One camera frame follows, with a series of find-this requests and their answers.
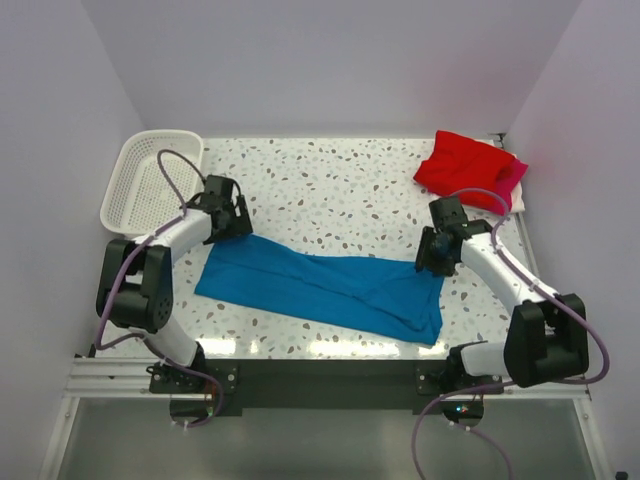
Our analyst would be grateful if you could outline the blue t shirt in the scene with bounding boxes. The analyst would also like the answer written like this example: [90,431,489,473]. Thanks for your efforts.
[195,235,444,346]

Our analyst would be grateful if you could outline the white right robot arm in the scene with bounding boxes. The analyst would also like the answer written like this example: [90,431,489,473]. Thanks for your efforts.
[415,197,589,393]

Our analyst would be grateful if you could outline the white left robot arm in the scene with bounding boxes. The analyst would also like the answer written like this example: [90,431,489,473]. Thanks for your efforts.
[94,175,253,392]

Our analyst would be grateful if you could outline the white plastic basket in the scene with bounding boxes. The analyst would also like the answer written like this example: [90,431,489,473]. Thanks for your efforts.
[100,129,204,237]

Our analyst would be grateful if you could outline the red folded t shirt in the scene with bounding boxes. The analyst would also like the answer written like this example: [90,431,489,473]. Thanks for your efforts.
[414,130,517,196]

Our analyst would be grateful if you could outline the white folded t shirt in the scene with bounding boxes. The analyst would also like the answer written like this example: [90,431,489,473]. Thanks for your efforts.
[458,182,525,215]

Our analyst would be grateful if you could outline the pink folded t shirt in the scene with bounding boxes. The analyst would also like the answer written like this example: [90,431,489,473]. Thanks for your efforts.
[494,158,528,213]

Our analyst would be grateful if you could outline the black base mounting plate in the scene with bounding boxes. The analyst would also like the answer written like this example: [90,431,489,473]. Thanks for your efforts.
[146,359,501,419]

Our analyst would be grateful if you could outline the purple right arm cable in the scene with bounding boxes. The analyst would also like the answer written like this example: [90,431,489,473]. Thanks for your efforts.
[409,187,612,480]

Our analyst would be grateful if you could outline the aluminium frame rail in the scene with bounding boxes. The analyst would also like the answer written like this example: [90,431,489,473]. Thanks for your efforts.
[62,355,594,401]

